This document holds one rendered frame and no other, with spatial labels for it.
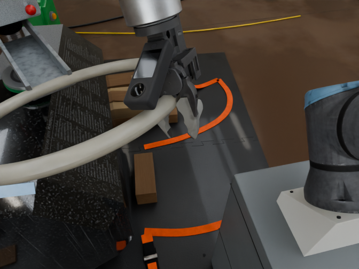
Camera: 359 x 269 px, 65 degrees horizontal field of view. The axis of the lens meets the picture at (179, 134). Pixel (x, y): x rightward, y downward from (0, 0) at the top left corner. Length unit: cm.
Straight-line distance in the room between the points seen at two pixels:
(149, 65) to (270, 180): 60
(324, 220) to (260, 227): 20
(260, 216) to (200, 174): 108
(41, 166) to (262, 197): 63
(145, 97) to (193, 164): 155
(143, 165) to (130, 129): 137
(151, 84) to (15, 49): 75
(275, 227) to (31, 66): 85
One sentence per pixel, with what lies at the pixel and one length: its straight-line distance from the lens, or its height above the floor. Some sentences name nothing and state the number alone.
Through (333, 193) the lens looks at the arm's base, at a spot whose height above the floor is 104.
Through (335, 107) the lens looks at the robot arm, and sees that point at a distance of 67.
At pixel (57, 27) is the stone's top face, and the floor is 83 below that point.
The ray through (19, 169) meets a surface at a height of 127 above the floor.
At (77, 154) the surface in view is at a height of 128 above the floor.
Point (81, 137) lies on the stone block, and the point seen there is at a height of 73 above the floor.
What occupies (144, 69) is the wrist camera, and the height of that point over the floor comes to 134.
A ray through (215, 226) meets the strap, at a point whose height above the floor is 2.
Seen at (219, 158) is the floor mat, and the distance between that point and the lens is 198.
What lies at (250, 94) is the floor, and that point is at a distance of 251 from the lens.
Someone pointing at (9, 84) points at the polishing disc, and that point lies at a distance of 131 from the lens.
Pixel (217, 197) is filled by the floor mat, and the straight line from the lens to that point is 181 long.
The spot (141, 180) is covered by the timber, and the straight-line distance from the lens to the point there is 173.
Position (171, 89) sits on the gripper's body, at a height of 129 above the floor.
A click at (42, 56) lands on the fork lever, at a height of 108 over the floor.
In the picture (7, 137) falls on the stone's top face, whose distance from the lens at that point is 118.
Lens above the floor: 160
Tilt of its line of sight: 49 degrees down
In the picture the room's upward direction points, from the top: straight up
